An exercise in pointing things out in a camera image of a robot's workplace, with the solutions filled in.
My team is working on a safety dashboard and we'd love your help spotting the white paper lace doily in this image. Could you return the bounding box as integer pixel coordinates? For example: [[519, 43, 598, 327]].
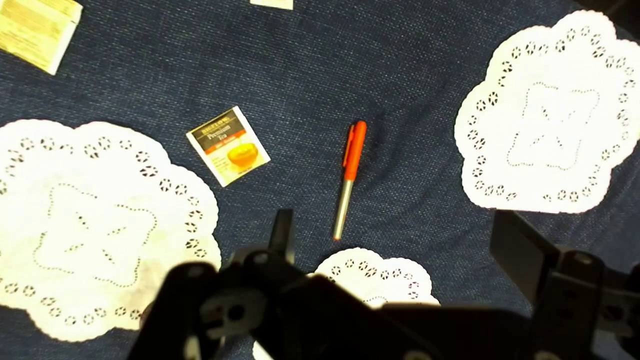
[[0, 117, 225, 344], [308, 245, 442, 309], [454, 7, 640, 216]]

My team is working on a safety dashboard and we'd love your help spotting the tea bag packet orange print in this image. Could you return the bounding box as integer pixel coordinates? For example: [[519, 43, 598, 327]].
[[185, 104, 272, 189]]

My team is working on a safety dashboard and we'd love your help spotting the orange capped silver marker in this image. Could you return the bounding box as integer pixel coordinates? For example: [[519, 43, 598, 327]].
[[330, 117, 371, 244]]

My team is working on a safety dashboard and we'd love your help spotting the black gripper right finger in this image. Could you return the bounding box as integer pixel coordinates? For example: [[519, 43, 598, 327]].
[[491, 210, 562, 308]]

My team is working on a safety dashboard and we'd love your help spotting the pale yellow paper packet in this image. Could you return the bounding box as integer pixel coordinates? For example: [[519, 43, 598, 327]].
[[0, 0, 86, 78]]

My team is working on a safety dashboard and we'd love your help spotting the dark blue denim tablecloth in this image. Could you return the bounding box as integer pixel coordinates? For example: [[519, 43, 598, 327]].
[[0, 0, 640, 360]]

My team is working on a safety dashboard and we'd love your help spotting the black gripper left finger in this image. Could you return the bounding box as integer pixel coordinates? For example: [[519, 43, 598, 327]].
[[267, 207, 296, 267]]

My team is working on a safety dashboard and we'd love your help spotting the small white paper packet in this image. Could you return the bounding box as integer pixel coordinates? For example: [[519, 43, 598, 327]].
[[248, 0, 296, 11]]

